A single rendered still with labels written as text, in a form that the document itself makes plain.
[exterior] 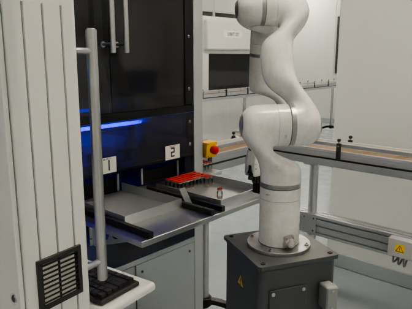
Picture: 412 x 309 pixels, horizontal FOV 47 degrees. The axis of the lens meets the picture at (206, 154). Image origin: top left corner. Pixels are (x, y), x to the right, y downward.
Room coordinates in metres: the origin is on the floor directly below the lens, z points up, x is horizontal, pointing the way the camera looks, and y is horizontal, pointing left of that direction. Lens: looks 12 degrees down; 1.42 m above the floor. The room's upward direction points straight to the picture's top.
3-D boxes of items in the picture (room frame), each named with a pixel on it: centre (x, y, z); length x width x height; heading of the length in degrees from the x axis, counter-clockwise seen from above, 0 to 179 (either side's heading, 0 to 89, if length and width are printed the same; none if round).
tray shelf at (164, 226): (1.75, 0.14, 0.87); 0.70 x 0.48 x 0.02; 138
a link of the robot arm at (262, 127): (1.36, -0.19, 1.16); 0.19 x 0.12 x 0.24; 93
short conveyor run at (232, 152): (2.50, -0.09, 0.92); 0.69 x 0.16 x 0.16; 138
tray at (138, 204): (1.67, 0.30, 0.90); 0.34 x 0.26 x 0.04; 48
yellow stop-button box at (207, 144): (2.19, 0.00, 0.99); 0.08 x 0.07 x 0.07; 48
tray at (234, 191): (1.84, -0.01, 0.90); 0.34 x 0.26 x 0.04; 48
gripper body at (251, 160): (1.77, -0.20, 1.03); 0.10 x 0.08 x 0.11; 138
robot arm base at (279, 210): (1.36, -0.22, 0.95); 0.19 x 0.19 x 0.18
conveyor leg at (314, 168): (2.59, -0.61, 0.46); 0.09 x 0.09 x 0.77; 48
